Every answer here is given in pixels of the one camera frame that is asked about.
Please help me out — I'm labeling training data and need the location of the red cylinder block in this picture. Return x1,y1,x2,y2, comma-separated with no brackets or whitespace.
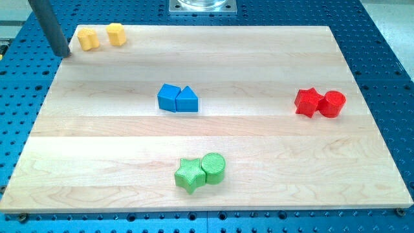
318,91,346,118

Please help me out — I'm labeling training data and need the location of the red star block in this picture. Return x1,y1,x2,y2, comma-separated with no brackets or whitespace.
294,87,323,118

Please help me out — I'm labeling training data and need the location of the right board stop screw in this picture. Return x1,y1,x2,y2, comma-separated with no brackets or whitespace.
395,208,406,217

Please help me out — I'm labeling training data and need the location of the yellow heart block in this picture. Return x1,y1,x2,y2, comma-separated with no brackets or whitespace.
77,28,100,51

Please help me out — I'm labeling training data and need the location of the blue cube block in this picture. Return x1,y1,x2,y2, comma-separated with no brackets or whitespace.
157,83,181,112

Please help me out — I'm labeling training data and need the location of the blue triangle block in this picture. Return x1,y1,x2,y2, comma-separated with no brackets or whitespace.
175,86,199,112

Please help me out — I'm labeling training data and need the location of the light wooden board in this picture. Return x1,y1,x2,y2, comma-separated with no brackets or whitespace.
1,25,413,214

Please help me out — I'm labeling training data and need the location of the board stop screw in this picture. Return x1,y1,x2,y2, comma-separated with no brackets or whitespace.
16,213,28,223
395,208,406,217

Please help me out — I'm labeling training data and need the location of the green cylinder block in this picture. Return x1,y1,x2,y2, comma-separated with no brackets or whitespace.
201,153,226,184

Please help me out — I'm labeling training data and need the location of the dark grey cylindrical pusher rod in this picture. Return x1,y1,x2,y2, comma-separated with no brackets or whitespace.
28,0,71,58

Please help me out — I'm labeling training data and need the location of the yellow hexagon block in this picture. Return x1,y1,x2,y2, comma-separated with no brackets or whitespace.
106,23,126,46

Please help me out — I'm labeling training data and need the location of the green star block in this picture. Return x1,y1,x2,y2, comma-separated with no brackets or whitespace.
174,159,206,194

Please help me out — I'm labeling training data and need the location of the left board stop screw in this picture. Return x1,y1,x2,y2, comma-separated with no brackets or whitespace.
16,213,28,223

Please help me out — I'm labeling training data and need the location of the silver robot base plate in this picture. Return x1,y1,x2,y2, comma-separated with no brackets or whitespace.
168,0,237,15

